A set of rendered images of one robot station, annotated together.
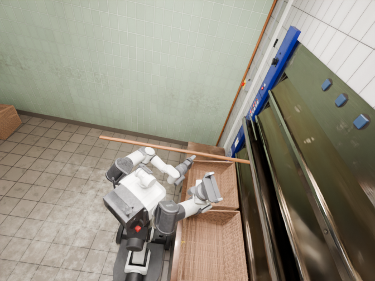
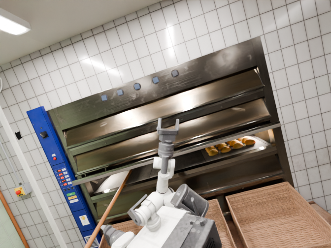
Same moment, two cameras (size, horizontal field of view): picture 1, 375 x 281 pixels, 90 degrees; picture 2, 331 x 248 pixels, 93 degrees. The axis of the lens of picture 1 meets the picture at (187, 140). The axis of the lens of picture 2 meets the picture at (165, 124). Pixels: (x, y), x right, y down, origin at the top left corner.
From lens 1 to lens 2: 0.94 m
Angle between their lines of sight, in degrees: 77
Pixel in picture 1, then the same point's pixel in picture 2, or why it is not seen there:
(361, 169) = (158, 93)
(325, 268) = (197, 124)
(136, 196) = (174, 226)
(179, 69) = not seen: outside the picture
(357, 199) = (169, 100)
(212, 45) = not seen: outside the picture
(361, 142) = (146, 89)
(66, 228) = not seen: outside the picture
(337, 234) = (183, 109)
